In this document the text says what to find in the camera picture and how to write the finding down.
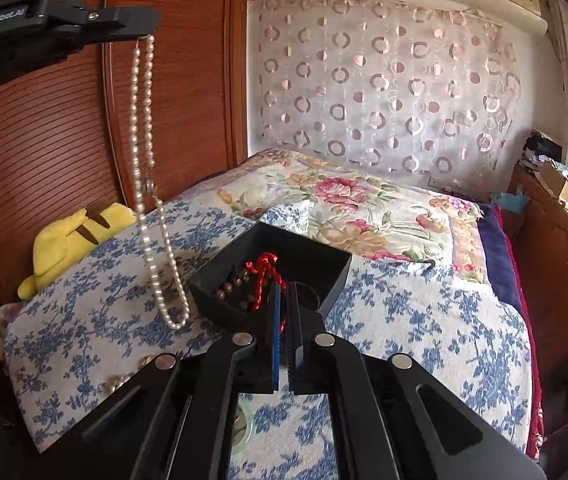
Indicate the cardboard box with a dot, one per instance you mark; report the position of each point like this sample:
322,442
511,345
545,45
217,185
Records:
559,182

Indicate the blue tissue packet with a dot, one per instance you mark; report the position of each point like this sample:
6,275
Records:
511,200

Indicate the blue floral blanket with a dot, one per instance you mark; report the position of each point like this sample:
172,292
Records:
414,310

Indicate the brown wooden wardrobe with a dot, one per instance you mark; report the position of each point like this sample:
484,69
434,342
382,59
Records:
64,135

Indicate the yellow plush toy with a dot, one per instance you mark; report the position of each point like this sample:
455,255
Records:
64,240

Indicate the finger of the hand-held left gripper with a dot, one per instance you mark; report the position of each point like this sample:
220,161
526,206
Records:
124,31
124,16

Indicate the dark blue blanket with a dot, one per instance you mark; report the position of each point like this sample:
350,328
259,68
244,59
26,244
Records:
499,260

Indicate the pink floral quilt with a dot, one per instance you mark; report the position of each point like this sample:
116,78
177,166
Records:
364,200

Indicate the wooden cabinet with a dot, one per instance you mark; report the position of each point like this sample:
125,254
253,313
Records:
554,260

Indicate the green bangle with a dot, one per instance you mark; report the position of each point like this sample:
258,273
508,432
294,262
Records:
246,417

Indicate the red blanket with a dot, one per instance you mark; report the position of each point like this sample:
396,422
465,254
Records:
531,360

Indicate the pile of clothes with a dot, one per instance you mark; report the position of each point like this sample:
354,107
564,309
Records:
544,147

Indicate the circle patterned sheer cloth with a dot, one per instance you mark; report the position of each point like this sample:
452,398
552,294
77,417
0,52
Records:
364,85

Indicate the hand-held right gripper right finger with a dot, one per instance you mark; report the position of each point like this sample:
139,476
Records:
293,340

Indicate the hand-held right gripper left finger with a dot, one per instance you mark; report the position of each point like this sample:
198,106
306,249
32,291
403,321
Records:
277,340

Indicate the black jewelry box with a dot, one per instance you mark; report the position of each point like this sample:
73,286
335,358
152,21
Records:
309,255

